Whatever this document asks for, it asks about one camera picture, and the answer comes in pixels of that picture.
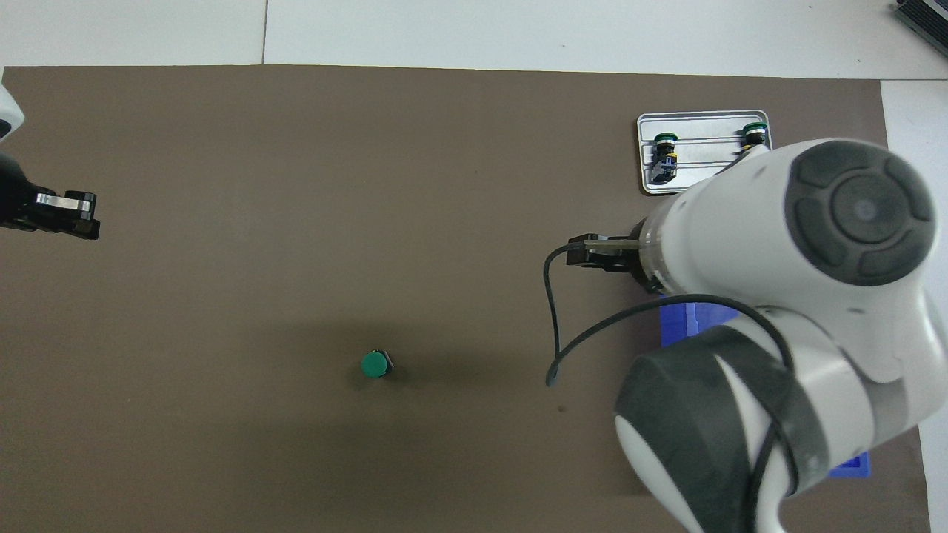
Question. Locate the blue plastic storage bin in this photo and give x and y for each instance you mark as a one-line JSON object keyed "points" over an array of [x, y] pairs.
{"points": [[678, 322]]}

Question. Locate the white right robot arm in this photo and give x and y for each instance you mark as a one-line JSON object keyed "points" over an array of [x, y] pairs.
{"points": [[740, 237]]}

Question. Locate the brown table mat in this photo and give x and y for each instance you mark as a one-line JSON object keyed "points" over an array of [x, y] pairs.
{"points": [[370, 185]]}

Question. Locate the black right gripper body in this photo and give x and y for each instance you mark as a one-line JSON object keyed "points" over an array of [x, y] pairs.
{"points": [[643, 272]]}

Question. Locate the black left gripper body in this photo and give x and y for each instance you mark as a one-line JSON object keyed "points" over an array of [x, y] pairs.
{"points": [[11, 200]]}

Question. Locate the green push button switch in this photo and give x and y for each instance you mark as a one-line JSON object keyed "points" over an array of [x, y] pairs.
{"points": [[754, 133], [374, 363], [665, 159]]}

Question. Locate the grey ribbed device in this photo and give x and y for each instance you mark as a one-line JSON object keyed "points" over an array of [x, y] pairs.
{"points": [[926, 18]]}

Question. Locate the grey metal tray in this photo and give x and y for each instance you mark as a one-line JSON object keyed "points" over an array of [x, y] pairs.
{"points": [[703, 122]]}

